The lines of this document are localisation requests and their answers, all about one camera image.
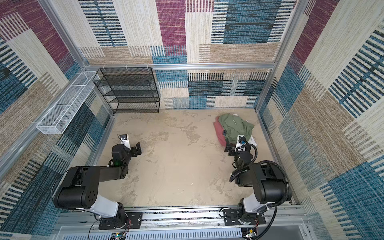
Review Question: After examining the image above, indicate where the red cloth with grey trim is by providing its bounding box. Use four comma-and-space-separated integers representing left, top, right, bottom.
213, 116, 227, 147

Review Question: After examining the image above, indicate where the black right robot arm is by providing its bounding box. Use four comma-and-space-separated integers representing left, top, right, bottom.
220, 143, 292, 226

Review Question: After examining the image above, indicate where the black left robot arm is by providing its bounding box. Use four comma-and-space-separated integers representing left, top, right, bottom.
53, 142, 142, 230

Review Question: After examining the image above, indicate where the white cloth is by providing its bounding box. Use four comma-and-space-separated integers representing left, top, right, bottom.
248, 136, 258, 147

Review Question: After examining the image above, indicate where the green cloth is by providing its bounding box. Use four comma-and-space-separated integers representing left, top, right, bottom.
219, 114, 255, 144

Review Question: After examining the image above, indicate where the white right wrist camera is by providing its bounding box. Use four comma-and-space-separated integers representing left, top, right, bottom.
235, 135, 247, 153

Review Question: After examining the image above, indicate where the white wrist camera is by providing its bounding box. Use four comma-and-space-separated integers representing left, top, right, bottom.
235, 135, 247, 153
118, 134, 131, 149

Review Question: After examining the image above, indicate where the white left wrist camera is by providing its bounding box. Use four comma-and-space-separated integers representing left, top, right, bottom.
118, 134, 131, 149

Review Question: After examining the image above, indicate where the black wire shelf rack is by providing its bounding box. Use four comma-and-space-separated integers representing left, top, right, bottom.
93, 67, 161, 114

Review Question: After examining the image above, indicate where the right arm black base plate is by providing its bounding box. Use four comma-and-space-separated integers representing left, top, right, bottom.
219, 208, 266, 226

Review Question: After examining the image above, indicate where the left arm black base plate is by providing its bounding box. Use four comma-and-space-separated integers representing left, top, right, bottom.
98, 212, 143, 230

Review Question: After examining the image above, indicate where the white mesh wall basket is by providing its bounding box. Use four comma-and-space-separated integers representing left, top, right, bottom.
37, 72, 96, 135

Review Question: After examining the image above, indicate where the aluminium front mounting rail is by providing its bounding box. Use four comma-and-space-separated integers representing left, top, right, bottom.
50, 204, 317, 240

